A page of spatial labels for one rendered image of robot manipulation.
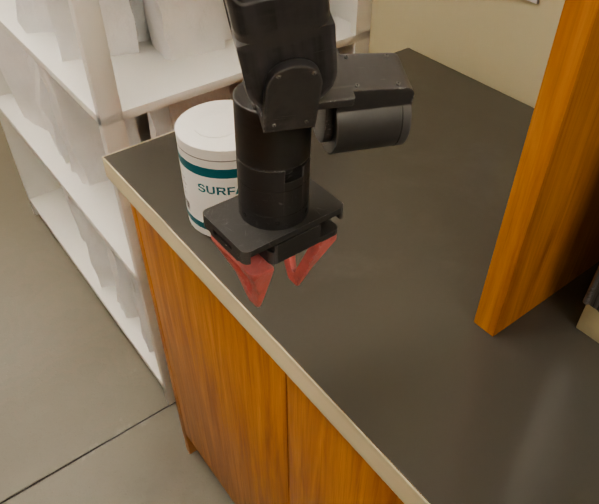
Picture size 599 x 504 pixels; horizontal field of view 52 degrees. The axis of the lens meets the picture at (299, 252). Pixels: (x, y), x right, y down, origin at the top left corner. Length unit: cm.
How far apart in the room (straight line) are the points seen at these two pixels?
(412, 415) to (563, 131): 32
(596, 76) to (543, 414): 34
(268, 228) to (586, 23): 30
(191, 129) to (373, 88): 42
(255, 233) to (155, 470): 132
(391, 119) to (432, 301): 38
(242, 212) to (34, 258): 195
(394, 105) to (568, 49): 18
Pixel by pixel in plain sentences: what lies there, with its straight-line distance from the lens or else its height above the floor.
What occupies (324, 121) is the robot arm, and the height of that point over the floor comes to 128.
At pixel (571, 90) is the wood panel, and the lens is 58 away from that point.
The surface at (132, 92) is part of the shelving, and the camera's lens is 130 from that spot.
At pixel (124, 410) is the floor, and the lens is 187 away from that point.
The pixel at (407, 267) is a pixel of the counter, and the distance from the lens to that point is 83.
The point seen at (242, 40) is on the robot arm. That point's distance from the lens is 37.
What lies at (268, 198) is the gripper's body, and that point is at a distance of 47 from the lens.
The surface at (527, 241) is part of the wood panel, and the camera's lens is 68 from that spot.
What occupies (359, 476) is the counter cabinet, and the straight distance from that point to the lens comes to 82.
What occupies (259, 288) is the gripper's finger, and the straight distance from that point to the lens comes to 52.
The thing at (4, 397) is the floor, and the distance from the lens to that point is 202.
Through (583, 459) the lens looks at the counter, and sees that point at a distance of 71.
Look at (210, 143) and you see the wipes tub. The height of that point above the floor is 109.
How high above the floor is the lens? 151
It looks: 42 degrees down
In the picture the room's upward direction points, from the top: straight up
